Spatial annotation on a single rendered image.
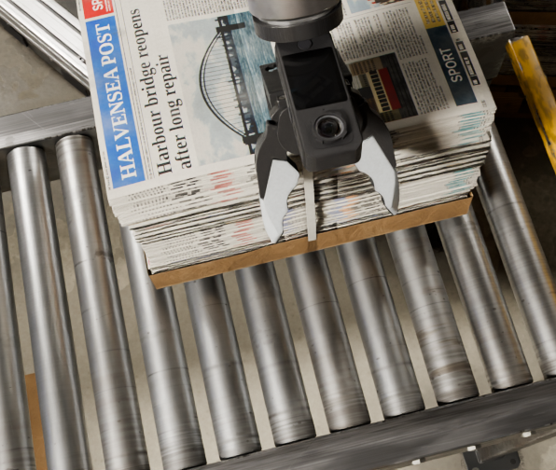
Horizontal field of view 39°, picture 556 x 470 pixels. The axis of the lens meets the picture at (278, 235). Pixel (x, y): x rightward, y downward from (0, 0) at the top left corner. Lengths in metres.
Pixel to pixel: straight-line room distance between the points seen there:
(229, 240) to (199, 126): 0.16
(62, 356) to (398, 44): 0.53
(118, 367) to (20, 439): 0.14
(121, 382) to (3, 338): 0.16
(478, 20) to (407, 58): 0.36
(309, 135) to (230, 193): 0.20
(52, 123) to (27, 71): 1.06
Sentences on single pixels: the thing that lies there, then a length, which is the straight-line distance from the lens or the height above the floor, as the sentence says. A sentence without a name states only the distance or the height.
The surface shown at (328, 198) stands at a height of 0.95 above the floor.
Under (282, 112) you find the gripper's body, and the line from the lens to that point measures 0.65.
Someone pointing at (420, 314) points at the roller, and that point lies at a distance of 0.96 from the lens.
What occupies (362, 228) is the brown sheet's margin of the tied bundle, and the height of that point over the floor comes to 0.87.
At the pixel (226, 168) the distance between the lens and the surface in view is 0.73.
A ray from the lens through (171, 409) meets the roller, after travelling 0.94.
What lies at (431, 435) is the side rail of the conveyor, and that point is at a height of 0.80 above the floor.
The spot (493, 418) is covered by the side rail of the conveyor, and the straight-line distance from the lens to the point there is 0.95.
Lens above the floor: 1.72
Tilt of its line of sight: 70 degrees down
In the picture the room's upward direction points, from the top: 7 degrees counter-clockwise
